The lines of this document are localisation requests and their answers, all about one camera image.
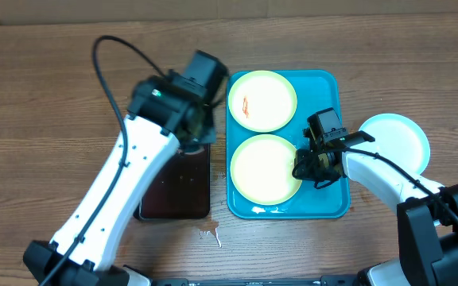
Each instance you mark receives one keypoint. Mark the yellow plate top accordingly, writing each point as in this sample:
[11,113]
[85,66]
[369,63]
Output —
[262,101]

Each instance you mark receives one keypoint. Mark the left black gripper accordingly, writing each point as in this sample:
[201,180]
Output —
[209,134]

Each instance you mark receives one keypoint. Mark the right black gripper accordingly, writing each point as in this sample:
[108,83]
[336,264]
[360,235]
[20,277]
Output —
[308,168]

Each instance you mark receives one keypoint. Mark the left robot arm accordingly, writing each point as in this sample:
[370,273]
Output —
[164,115]

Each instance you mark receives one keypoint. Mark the black base frame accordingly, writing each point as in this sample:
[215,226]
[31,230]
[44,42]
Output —
[253,281]

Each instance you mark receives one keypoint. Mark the teal plastic tray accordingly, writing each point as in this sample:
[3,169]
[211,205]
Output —
[316,90]

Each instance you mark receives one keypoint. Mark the yellow plate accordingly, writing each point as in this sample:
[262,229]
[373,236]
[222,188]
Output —
[261,170]
[262,101]

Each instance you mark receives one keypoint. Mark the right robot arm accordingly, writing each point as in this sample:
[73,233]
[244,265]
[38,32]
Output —
[427,212]

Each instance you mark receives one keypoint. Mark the black rectangular tray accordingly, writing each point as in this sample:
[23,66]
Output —
[181,190]

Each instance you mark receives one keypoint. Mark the light blue plate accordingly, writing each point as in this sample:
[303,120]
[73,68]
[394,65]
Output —
[399,139]

